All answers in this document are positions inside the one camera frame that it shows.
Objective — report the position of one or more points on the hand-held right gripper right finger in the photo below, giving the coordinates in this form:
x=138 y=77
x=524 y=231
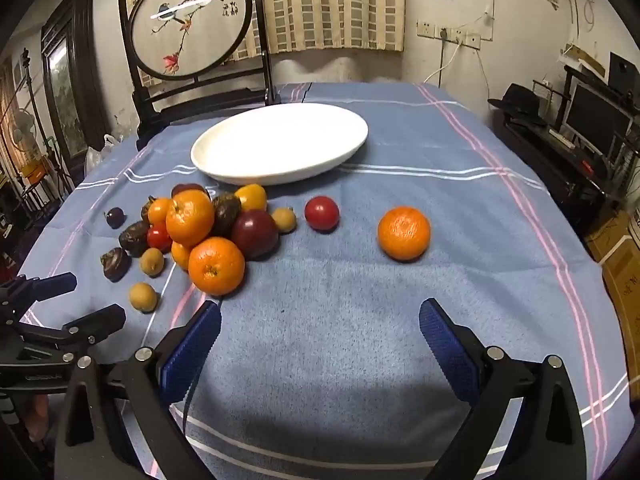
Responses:
x=450 y=355

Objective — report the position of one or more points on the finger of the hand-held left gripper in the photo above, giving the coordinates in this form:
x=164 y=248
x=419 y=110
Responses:
x=52 y=285
x=95 y=324

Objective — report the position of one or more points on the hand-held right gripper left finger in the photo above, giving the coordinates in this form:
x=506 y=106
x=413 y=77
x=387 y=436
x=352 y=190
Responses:
x=192 y=345

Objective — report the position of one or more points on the tan longan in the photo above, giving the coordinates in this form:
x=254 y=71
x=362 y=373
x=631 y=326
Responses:
x=143 y=297
x=284 y=219
x=151 y=262

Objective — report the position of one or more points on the dark brown water chestnut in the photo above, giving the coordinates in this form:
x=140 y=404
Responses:
x=134 y=238
x=225 y=212
x=145 y=209
x=115 y=263

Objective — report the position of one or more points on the orange tangerine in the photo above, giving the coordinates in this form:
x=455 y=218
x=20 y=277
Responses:
x=190 y=217
x=216 y=265
x=404 y=233

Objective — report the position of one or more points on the small dark purple plum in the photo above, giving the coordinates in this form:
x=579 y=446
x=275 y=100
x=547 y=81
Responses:
x=114 y=217

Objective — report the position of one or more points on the small red cherry tomato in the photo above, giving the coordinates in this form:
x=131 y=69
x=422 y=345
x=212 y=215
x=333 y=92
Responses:
x=158 y=239

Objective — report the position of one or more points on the white oval plate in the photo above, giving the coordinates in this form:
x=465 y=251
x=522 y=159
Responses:
x=280 y=140

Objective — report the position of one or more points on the blue striped tablecloth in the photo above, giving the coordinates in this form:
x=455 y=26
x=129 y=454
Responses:
x=350 y=310

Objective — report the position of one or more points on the orange box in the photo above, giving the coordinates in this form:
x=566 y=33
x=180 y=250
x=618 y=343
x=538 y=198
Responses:
x=35 y=172

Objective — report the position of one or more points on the large dark purple tomato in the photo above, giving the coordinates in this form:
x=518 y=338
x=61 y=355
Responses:
x=255 y=234

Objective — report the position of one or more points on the white plastic bag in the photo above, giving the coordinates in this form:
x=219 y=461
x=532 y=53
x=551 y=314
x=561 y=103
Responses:
x=100 y=155

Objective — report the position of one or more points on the yellow tomato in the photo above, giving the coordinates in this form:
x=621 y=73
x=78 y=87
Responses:
x=251 y=197

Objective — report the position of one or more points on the white standing fan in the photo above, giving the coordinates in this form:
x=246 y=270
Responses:
x=21 y=127

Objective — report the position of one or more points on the brown cardboard box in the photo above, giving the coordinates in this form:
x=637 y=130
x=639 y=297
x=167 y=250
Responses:
x=625 y=290
x=607 y=235

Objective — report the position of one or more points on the dark wooden framed picture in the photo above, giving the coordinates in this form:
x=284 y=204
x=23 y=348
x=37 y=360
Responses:
x=62 y=85

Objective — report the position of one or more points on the black media stand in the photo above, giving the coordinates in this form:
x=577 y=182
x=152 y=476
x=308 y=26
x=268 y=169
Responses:
x=550 y=170

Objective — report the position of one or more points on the black hat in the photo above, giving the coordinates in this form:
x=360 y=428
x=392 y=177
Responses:
x=520 y=100

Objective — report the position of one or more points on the black monitor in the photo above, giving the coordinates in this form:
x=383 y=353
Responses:
x=595 y=117

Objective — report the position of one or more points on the black metal chair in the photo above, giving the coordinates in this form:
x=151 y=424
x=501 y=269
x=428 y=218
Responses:
x=195 y=20

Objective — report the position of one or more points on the black speaker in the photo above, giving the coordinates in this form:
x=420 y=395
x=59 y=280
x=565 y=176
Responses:
x=622 y=72

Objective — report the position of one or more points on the striped beige curtain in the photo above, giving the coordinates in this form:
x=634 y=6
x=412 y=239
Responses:
x=330 y=5

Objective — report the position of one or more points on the white wall socket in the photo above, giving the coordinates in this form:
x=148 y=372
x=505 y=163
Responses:
x=426 y=29

